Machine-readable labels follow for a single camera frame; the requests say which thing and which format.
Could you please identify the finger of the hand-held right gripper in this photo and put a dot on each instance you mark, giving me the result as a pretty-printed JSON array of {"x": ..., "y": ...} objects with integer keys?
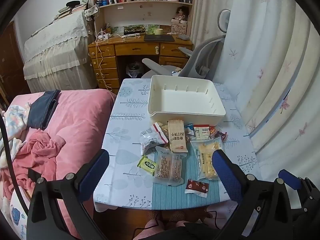
[{"x": 291, "y": 181}]

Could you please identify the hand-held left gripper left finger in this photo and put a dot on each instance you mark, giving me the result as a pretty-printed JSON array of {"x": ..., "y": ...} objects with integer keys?
[{"x": 93, "y": 171}]

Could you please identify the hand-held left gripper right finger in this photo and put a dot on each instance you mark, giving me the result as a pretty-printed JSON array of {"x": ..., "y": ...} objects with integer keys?
[{"x": 225, "y": 175}]

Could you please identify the clear yellow puff packet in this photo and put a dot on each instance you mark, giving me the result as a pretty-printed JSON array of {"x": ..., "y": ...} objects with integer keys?
[{"x": 206, "y": 160}]

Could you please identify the dark red floral packet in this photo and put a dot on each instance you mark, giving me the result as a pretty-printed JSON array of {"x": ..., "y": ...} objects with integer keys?
[{"x": 196, "y": 187}]

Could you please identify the dark brown red packet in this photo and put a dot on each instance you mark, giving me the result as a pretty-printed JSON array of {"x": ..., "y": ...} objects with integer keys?
[{"x": 221, "y": 135}]

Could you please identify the white red-edged snack packet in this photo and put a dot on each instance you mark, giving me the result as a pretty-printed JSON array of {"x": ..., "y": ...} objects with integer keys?
[{"x": 202, "y": 132}]

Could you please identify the small green snack packet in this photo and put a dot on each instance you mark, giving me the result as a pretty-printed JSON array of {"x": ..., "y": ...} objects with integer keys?
[{"x": 147, "y": 165}]

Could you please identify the clear brown wafer packet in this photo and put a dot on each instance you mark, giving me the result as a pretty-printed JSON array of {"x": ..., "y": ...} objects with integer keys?
[{"x": 168, "y": 167}]

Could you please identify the blue snack packet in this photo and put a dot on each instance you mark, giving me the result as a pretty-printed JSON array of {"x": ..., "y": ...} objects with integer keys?
[{"x": 189, "y": 130}]

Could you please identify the beige cracker packet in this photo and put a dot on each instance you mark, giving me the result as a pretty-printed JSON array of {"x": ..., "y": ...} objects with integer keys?
[{"x": 177, "y": 137}]

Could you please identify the grey white snack packet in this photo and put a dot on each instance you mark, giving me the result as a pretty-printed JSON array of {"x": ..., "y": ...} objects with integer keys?
[{"x": 150, "y": 138}]

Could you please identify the clear walnut date packet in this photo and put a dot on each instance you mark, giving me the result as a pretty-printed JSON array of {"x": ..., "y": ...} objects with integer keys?
[{"x": 163, "y": 128}]

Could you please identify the white plastic storage bin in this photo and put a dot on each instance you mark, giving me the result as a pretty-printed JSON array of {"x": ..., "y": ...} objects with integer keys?
[{"x": 182, "y": 100}]

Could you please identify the leaf print tablecloth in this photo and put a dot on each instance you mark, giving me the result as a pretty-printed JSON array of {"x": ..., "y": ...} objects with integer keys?
[{"x": 130, "y": 135}]

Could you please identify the pink blanket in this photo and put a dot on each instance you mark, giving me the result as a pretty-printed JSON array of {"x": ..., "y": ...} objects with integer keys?
[{"x": 80, "y": 120}]

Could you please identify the pink crumpled towel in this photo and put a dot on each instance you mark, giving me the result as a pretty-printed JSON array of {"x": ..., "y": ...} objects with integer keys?
[{"x": 37, "y": 147}]

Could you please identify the dark blue cloth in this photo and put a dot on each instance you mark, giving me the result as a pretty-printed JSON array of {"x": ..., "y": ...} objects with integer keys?
[{"x": 40, "y": 110}]

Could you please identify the white blue printed cloth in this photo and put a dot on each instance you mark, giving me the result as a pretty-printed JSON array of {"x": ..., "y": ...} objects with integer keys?
[{"x": 15, "y": 212}]

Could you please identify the white floral cloth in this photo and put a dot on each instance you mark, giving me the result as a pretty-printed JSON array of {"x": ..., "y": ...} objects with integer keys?
[{"x": 12, "y": 120}]

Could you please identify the black bagged waste bin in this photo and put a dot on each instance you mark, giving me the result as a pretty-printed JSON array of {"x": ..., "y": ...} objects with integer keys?
[{"x": 135, "y": 70}]

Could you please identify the white lace cover cloth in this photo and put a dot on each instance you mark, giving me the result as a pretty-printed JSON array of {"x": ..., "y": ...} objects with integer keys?
[{"x": 57, "y": 55}]

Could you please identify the grey office chair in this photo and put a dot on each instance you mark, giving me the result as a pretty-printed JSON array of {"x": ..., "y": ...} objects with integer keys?
[{"x": 205, "y": 52}]

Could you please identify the white floral curtain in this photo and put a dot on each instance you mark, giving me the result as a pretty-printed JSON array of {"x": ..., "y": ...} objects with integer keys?
[{"x": 262, "y": 55}]

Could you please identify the wooden desk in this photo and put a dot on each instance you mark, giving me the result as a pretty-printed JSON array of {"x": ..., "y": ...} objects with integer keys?
[{"x": 130, "y": 48}]

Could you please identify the brown wooden door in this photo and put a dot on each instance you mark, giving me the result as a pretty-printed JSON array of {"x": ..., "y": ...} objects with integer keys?
[{"x": 10, "y": 62}]

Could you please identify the black printed box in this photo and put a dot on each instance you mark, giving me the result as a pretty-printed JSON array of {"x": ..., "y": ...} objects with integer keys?
[{"x": 134, "y": 30}]

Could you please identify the black laptop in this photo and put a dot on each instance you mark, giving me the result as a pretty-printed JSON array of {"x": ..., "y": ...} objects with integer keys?
[{"x": 158, "y": 38}]

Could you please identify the stack of books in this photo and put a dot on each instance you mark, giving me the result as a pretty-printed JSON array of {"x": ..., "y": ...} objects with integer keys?
[{"x": 68, "y": 10}]

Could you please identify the doll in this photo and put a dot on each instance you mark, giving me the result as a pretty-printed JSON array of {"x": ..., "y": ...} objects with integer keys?
[{"x": 181, "y": 13}]

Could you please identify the wooden bookshelf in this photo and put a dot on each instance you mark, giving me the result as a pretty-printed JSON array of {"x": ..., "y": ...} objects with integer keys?
[{"x": 140, "y": 10}]

